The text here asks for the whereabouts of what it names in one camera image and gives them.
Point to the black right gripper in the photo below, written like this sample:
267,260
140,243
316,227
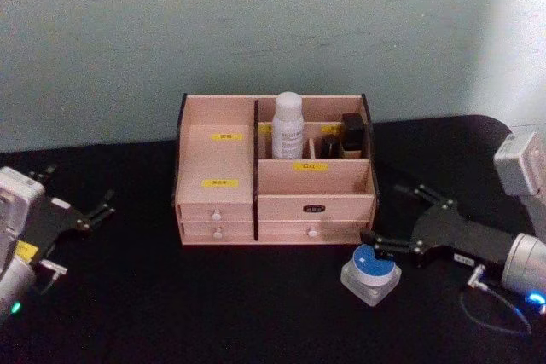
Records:
448,234

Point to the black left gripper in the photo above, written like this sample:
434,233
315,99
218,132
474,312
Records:
59,221

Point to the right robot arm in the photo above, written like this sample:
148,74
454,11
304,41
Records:
524,261

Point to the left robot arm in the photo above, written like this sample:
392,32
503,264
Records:
15,206

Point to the clear jar with blue lid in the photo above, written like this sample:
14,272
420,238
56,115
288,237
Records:
370,272

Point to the wide wooden drawer white knob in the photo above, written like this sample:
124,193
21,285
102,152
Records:
341,232

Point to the tall black square bottle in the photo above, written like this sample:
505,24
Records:
355,134

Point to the small black cosmetic tube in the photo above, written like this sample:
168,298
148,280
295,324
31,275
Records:
330,147

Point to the small wooden drawer white knob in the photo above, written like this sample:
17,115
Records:
196,232
194,212

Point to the white plastic bottle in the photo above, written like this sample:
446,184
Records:
288,134

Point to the pale wooden desk organizer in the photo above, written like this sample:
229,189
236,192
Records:
217,159

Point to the black table cloth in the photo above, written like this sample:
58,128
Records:
239,304

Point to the pale green wall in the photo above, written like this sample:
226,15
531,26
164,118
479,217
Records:
213,31

